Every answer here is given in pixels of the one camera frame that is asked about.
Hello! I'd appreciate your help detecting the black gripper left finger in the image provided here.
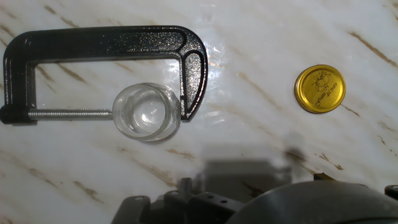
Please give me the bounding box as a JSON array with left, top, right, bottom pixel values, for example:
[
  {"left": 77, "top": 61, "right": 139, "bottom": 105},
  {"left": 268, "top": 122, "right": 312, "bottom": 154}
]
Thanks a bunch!
[{"left": 111, "top": 177, "right": 247, "bottom": 224}]

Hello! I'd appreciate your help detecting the gold metal jar lid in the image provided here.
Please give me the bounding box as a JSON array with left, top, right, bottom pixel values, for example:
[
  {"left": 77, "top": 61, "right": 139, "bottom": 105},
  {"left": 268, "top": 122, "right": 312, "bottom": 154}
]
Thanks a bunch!
[{"left": 293, "top": 64, "right": 346, "bottom": 114}]

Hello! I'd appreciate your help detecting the clear glass jar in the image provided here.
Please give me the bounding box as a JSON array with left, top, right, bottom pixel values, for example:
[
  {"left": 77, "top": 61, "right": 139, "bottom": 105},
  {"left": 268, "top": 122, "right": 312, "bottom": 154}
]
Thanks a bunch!
[{"left": 112, "top": 82, "right": 182, "bottom": 142}]

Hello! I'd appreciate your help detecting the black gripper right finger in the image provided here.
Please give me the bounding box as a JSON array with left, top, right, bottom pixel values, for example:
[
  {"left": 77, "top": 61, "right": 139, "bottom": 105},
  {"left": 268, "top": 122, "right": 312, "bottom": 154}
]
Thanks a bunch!
[{"left": 313, "top": 172, "right": 398, "bottom": 200}]

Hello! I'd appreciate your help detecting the marble pattern board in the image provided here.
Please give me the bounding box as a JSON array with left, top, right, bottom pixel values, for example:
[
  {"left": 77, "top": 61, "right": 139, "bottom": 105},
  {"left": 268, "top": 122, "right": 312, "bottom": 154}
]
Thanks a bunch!
[{"left": 0, "top": 0, "right": 398, "bottom": 224}]

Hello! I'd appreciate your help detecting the black metal C-clamp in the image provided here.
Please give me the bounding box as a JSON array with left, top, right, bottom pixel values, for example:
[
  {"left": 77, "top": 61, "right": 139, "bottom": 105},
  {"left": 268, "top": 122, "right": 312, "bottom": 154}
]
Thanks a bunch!
[{"left": 0, "top": 25, "right": 208, "bottom": 126}]

